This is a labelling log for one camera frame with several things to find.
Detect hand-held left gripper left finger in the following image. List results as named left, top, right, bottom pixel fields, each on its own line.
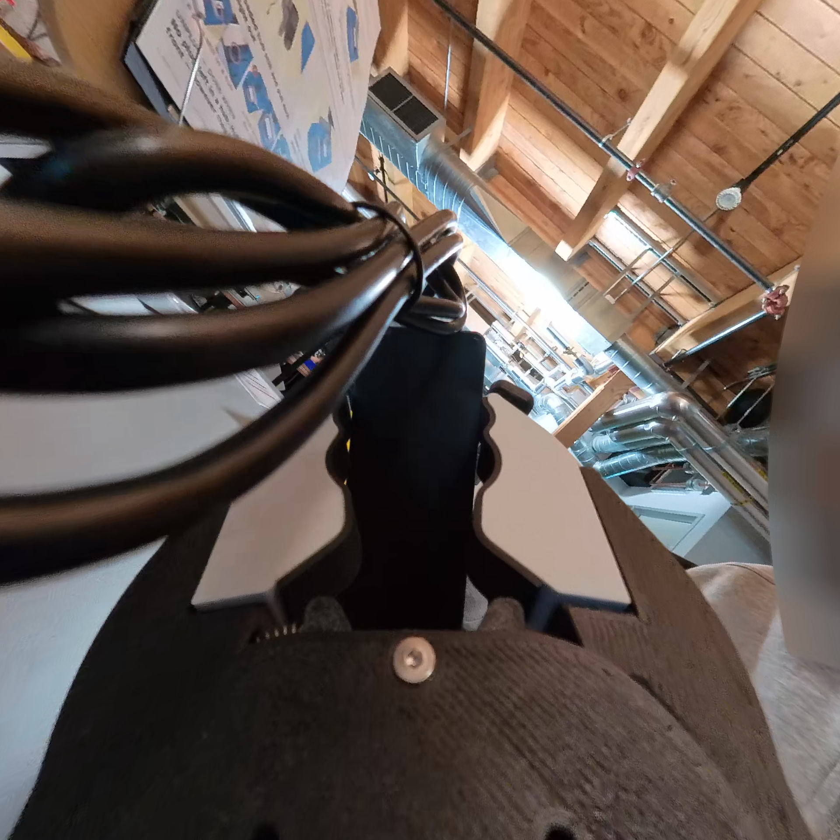
left=190, top=397, right=363, bottom=609

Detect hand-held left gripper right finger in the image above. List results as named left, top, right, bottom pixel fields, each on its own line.
left=471, top=384, right=641, bottom=614

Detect black hub cable bundle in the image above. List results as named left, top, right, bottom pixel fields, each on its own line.
left=0, top=85, right=470, bottom=585

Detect silver insulated pipes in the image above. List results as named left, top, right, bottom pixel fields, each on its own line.
left=570, top=340, right=773, bottom=529

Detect black sprinkler pipe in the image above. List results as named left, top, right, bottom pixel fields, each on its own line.
left=432, top=0, right=777, bottom=291

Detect white poster with blue pictures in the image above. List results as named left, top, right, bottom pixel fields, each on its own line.
left=123, top=0, right=383, bottom=199

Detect black cable tie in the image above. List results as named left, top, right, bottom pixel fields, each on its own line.
left=353, top=202, right=425, bottom=311

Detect silver ventilation duct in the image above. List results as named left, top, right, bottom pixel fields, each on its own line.
left=357, top=69, right=549, bottom=266

